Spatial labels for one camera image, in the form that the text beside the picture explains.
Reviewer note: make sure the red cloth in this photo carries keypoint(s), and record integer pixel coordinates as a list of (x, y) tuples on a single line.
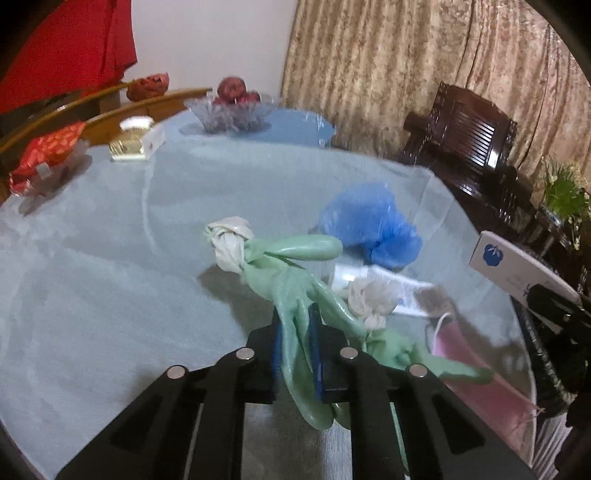
[(64, 50)]

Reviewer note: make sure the person's striped trouser leg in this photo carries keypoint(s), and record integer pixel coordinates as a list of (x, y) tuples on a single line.
[(547, 443)]

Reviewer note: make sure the dark wooden side table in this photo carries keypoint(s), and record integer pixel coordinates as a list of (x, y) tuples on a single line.
[(545, 230)]

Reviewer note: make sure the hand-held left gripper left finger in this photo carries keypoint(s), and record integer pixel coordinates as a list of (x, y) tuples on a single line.
[(276, 350)]

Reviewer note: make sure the pink face mask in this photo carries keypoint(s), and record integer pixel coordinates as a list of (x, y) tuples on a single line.
[(485, 401)]

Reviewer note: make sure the red snack packet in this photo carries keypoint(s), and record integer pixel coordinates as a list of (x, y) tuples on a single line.
[(44, 152)]

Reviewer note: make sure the beige patterned curtain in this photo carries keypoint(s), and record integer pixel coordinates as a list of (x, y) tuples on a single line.
[(392, 46)]

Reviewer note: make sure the white box with blue flower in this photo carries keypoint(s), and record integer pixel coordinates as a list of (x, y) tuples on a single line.
[(503, 261)]

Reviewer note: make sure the blue plastic bag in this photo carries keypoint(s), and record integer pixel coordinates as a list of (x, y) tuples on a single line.
[(369, 221)]

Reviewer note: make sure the red plastic bag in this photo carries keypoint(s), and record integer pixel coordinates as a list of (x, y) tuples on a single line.
[(147, 86)]

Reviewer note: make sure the potted flowering plant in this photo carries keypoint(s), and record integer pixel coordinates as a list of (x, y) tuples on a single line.
[(565, 194)]

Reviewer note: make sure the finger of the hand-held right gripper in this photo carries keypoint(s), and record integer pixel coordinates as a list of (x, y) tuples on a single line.
[(554, 302)]

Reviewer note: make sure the green rubber glove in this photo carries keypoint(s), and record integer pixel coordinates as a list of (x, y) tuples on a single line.
[(397, 350), (281, 286)]

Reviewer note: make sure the dark wooden armchair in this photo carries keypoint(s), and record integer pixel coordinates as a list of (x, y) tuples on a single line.
[(466, 138)]

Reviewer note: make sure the large red apple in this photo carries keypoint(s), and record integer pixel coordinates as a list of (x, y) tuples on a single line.
[(231, 87)]

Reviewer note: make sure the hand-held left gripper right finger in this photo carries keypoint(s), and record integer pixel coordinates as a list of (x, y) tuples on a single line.
[(316, 350)]

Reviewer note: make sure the white and gold tissue box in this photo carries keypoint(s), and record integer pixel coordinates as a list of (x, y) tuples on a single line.
[(136, 141)]

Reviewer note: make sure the glass dish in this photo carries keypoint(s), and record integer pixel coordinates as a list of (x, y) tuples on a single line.
[(69, 175)]

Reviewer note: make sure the glass fruit bowl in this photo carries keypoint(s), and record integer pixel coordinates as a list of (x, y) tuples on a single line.
[(231, 115)]

